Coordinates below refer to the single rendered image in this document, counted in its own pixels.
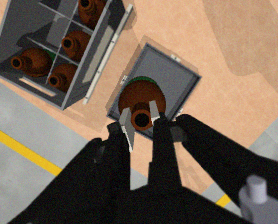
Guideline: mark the grey rectangular tray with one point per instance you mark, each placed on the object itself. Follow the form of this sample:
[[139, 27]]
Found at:
[[176, 81]]

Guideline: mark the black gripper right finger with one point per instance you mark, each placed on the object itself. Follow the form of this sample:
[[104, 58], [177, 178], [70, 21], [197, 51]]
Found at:
[[241, 174]]

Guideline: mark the grey divided crate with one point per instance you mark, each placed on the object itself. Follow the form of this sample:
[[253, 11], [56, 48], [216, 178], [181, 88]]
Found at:
[[25, 21]]

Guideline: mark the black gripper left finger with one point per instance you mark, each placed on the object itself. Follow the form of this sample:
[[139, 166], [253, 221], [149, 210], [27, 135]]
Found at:
[[57, 203]]

